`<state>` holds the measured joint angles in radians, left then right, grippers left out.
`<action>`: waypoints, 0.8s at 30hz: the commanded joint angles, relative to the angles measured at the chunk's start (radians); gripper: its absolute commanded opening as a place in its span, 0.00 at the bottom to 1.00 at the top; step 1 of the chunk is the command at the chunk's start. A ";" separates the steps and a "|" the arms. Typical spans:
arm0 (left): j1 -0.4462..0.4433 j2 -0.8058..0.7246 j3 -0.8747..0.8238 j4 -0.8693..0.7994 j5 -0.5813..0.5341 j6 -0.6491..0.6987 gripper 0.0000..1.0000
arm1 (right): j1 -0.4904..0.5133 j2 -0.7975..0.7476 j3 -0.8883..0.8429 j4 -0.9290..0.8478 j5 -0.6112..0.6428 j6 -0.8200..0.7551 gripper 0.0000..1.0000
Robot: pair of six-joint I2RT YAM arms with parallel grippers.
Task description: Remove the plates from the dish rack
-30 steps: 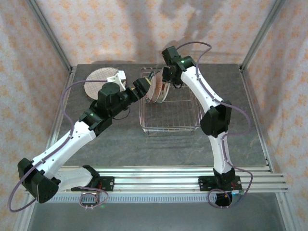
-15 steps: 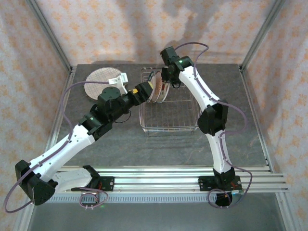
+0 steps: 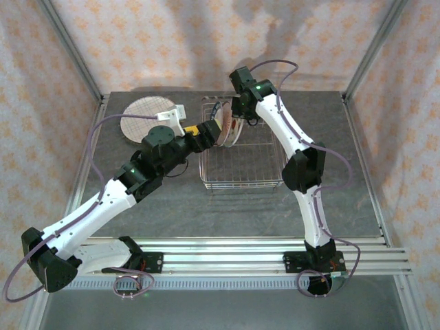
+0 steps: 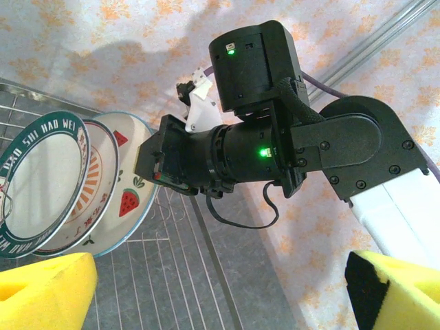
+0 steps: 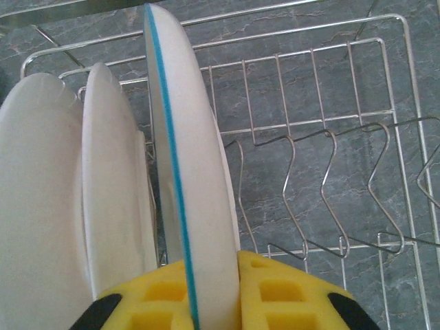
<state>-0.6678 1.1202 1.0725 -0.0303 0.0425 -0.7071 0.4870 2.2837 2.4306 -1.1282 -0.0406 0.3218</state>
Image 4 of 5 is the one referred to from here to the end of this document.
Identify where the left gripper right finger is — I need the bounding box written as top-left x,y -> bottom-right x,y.
345,250 -> 440,330

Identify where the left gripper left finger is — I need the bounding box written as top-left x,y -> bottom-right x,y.
0,252 -> 99,330

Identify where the strawberry print plate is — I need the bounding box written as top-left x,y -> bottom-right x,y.
82,111 -> 158,259

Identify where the orange sunburst plate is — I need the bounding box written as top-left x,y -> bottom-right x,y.
34,119 -> 120,257

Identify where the green rim lettered plate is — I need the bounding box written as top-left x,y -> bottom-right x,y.
0,110 -> 91,259

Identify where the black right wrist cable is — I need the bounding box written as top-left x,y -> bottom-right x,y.
205,181 -> 280,230

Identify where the wire dish rack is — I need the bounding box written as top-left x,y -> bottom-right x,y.
0,78 -> 248,330

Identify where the aluminium frame post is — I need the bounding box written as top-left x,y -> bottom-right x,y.
307,0 -> 440,102

